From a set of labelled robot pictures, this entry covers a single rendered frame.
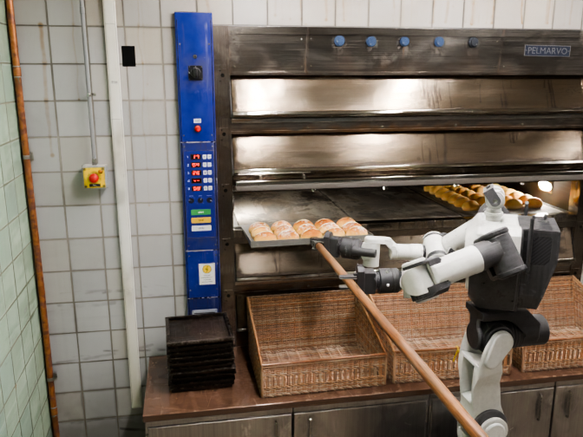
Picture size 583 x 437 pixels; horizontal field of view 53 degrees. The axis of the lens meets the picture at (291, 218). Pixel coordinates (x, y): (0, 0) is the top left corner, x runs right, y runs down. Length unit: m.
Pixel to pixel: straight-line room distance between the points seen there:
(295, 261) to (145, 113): 0.99
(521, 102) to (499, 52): 0.27
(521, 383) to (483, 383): 0.60
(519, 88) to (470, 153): 0.39
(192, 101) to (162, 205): 0.49
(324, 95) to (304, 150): 0.27
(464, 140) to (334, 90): 0.71
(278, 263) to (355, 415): 0.79
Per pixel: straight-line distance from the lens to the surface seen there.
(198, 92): 2.67
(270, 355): 2.90
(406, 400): 2.71
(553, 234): 2.11
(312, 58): 2.78
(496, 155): 3.11
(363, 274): 2.07
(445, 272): 1.84
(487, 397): 2.38
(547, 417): 3.08
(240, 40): 2.73
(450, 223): 3.09
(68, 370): 3.09
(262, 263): 2.86
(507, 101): 3.11
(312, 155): 2.79
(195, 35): 2.68
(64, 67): 2.74
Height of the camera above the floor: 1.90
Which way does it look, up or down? 14 degrees down
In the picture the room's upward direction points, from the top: straight up
